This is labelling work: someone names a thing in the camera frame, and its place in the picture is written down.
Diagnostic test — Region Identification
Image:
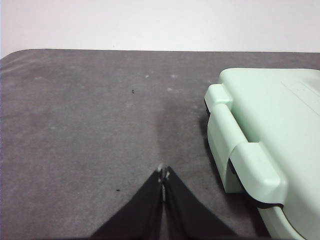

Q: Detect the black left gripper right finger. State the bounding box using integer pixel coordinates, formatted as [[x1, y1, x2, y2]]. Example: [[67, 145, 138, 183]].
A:
[[164, 166, 241, 240]]

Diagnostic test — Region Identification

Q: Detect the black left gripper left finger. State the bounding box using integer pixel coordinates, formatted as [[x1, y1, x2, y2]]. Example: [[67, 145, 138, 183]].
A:
[[91, 166, 165, 240]]

